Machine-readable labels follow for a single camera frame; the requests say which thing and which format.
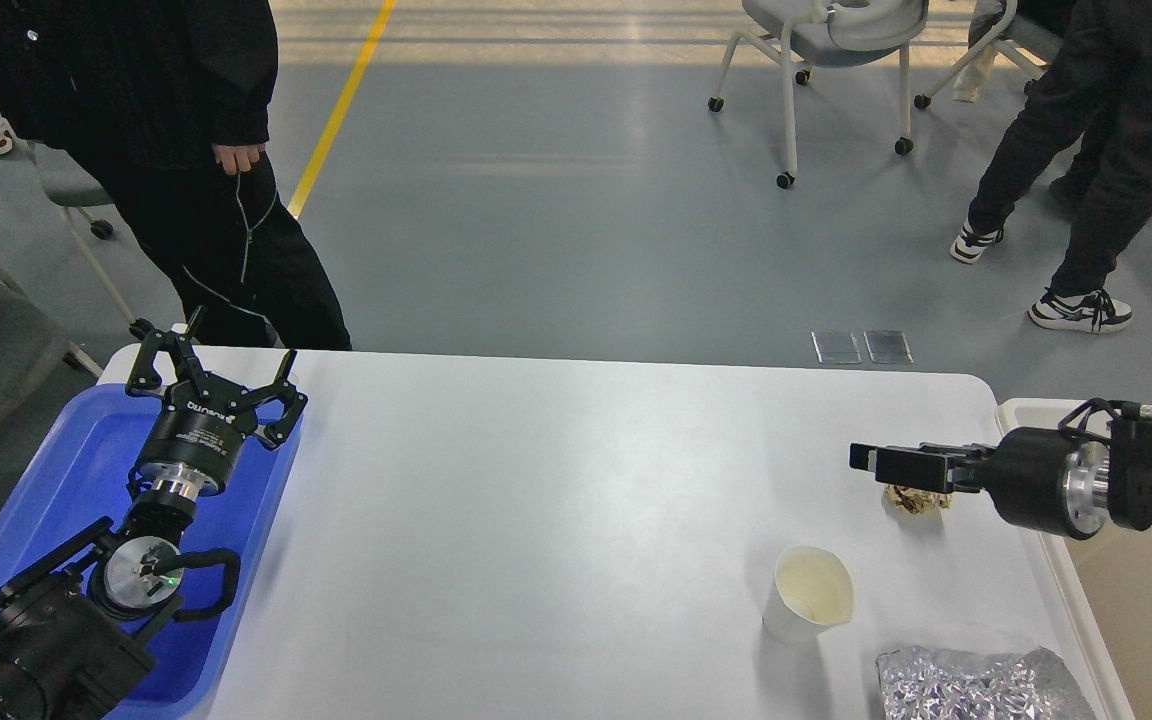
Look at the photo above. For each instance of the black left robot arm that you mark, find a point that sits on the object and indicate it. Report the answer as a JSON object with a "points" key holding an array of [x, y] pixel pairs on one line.
{"points": [[128, 548]]}

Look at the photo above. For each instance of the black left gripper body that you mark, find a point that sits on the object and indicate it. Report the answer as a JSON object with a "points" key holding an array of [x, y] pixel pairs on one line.
{"points": [[198, 436]]}

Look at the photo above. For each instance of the crumpled brown paper ball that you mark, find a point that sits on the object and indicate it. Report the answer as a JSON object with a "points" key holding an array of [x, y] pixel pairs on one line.
{"points": [[916, 502]]}

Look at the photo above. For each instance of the beige plastic bin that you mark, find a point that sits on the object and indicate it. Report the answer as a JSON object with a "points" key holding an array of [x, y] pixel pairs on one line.
{"points": [[1136, 600]]}

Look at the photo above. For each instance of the crumpled silver foil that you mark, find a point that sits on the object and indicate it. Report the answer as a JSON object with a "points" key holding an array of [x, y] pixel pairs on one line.
{"points": [[931, 683]]}

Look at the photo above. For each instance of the right metal floor plate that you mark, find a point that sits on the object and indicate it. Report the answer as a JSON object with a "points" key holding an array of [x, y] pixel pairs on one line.
{"points": [[888, 347]]}

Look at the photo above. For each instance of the white paper cup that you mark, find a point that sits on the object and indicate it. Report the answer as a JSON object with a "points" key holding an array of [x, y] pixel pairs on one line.
{"points": [[811, 592]]}

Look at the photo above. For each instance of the person in black clothes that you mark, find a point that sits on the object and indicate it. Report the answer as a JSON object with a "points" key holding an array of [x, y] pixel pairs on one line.
{"points": [[166, 105]]}

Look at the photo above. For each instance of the grey white office chair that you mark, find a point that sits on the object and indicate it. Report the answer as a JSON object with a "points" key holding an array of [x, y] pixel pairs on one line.
{"points": [[800, 36]]}

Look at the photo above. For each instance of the grey chair at left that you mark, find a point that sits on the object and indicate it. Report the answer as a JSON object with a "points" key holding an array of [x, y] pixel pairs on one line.
{"points": [[75, 192]]}

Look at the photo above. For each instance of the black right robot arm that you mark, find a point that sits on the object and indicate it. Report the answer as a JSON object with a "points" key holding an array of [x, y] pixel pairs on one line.
{"points": [[1126, 428]]}

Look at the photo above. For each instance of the blue plastic tray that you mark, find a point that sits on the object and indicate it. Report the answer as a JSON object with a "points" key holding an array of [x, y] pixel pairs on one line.
{"points": [[78, 476]]}

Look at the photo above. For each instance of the metal floor plate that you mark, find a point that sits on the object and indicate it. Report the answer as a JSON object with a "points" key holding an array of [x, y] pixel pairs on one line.
{"points": [[836, 348], [888, 347]]}

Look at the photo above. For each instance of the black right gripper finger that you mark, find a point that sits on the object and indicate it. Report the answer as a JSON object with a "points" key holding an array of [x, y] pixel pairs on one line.
{"points": [[957, 480], [925, 458]]}

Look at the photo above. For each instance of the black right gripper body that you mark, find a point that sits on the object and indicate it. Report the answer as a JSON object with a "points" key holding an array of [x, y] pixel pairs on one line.
{"points": [[1042, 480]]}

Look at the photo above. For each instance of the left metal floor plate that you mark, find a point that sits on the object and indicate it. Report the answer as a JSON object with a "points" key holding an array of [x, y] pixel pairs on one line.
{"points": [[836, 348]]}

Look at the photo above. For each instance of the person in black trousers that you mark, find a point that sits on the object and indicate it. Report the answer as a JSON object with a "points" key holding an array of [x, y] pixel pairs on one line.
{"points": [[1098, 91]]}

